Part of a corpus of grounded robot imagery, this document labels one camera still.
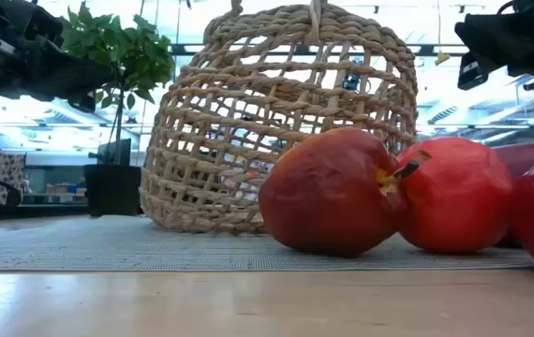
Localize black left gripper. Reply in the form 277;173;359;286
0;0;117;102

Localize dark red apple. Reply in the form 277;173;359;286
492;142;534;249

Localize red-orange round fruit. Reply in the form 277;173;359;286
395;136;515;255

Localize woven wicker handle basket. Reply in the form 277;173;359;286
138;0;420;235

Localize red apple yellow stem cavity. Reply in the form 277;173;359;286
258;126;422;257

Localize distant orange blue storage boxes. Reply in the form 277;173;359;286
44;181;88;197

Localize potted green plant black pot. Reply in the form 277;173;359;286
57;1;177;218

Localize floral patterned chair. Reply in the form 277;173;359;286
0;153;27;206

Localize grey woven placemat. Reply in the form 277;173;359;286
0;214;534;273

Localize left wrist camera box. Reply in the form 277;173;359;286
67;92;98;114

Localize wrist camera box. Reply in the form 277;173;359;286
456;50;490;92
67;92;98;114

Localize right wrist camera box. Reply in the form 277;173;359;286
456;50;490;92

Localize black hanging camera device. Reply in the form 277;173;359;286
341;58;365;94

